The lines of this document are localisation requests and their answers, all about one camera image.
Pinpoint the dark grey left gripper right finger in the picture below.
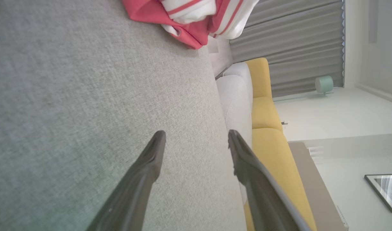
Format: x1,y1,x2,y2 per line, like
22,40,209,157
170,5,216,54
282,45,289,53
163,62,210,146
228,130,312,231

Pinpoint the grey sofa seat cushion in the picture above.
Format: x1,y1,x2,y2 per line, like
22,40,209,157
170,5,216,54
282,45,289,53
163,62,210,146
216,62,254,206

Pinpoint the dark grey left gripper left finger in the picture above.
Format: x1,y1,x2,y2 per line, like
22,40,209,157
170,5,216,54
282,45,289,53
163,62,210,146
87,130,166,231

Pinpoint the black framed picture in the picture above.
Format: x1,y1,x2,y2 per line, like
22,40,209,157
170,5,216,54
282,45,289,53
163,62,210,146
364,174,392,213

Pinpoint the large grey fabric sofa ottoman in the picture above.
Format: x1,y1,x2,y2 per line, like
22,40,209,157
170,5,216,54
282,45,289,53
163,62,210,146
0,0,247,231

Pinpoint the mint green round lamp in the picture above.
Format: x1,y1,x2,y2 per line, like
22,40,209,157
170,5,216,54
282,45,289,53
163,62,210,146
315,75,334,96

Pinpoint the red white striped jersey shirt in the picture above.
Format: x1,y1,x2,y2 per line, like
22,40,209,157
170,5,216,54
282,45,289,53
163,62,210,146
121,0,260,50

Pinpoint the grey pleated curtain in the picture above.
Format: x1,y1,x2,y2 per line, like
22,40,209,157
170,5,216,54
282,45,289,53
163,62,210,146
229,0,345,98

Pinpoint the beige wooden side board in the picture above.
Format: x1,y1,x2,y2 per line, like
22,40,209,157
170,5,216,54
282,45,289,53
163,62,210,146
289,142,348,231

